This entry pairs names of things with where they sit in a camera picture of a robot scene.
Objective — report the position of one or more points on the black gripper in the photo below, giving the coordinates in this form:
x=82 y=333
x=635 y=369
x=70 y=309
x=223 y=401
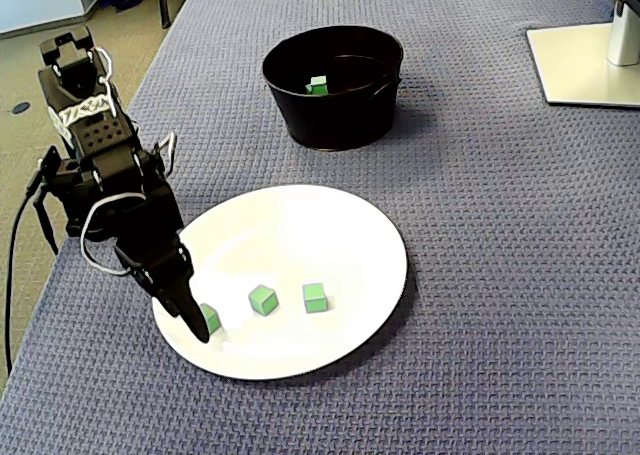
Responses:
x=167 y=273

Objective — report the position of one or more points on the small green cube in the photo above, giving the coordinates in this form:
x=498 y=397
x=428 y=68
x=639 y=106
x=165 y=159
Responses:
x=213 y=318
x=315 y=299
x=317 y=86
x=263 y=299

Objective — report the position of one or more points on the white round plate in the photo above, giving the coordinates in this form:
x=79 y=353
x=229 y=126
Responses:
x=360 y=255

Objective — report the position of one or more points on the black round metal container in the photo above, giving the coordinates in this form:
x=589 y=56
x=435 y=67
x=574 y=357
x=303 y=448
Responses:
x=340 y=120

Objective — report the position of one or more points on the black round floor outlet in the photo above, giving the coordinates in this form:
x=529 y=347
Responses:
x=20 y=108

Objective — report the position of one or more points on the blue woven table mat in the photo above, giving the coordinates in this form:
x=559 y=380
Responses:
x=500 y=275

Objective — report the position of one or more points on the silver monitor stand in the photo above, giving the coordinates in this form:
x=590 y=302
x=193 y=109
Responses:
x=575 y=65

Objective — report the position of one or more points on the dark furniture frame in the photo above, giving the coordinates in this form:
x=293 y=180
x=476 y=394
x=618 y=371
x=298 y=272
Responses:
x=165 y=5

